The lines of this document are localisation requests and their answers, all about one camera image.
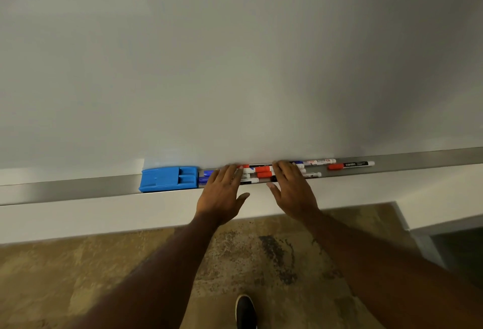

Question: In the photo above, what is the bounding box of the person's left hand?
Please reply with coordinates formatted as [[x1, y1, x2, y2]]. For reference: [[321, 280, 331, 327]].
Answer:
[[195, 164, 251, 227]]

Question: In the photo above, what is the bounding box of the black shoe with white sole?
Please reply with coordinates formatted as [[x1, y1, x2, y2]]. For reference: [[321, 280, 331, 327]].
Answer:
[[235, 294, 258, 329]]

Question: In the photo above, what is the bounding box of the blue whiteboard eraser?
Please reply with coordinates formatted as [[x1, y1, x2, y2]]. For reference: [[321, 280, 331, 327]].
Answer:
[[138, 166, 199, 193]]

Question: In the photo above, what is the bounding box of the metal whiteboard tray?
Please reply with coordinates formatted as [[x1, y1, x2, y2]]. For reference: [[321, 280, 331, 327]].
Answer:
[[0, 147, 483, 207]]

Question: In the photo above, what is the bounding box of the cluster of whiteboard markers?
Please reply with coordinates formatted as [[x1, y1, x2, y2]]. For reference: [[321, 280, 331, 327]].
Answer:
[[199, 159, 337, 185]]

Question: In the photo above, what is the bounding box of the red-capped black marker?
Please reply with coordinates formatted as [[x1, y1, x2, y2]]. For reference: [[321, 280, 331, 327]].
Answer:
[[327, 161, 376, 171]]

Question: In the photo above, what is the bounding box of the person's left forearm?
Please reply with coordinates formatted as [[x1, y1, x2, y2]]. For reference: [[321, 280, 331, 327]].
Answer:
[[70, 214, 228, 329]]

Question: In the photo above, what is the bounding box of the person's right forearm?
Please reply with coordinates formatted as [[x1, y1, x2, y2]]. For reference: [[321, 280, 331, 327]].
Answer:
[[300, 209, 483, 329]]

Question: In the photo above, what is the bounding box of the person's right hand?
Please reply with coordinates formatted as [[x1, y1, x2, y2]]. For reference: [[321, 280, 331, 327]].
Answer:
[[266, 160, 321, 224]]

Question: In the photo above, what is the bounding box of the white whiteboard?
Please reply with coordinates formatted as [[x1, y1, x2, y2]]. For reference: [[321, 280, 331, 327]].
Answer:
[[0, 0, 483, 187]]

